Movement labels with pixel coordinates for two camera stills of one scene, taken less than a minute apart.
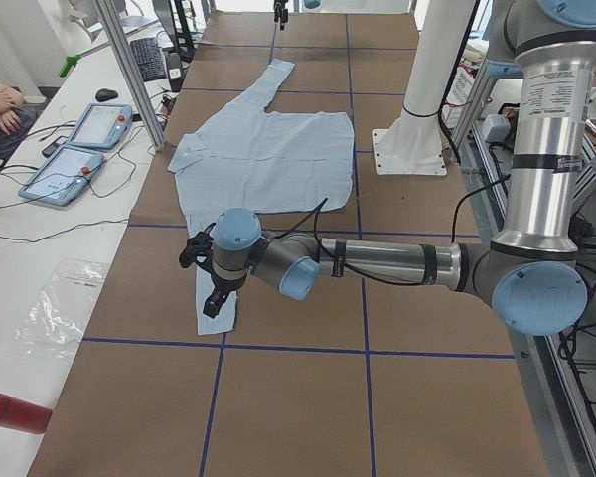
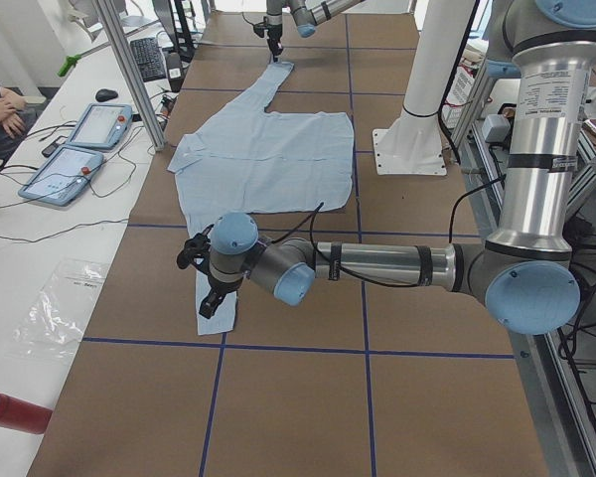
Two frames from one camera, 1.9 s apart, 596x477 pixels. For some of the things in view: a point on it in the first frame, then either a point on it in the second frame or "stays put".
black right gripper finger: (280, 11) → (274, 34)
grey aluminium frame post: (111, 19) stays put
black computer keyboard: (149, 59) stays put
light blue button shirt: (249, 157) stays put
